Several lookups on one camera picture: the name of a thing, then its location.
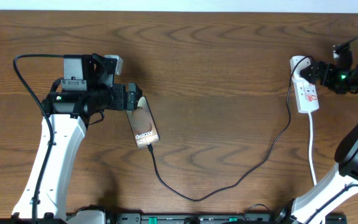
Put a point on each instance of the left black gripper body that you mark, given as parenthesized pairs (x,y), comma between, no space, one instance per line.
(119,101)

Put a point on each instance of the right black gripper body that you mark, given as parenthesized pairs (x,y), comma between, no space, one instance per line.
(342,80)

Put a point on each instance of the bronze Galaxy smartphone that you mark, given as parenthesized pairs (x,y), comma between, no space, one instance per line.
(142,124)

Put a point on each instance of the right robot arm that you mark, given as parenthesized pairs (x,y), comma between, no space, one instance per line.
(341,182)

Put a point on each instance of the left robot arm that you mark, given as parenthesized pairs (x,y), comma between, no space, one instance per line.
(87,87)

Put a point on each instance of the white power strip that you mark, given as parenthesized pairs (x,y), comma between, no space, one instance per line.
(305,92)

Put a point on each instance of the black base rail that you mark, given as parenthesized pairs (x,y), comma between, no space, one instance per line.
(136,218)

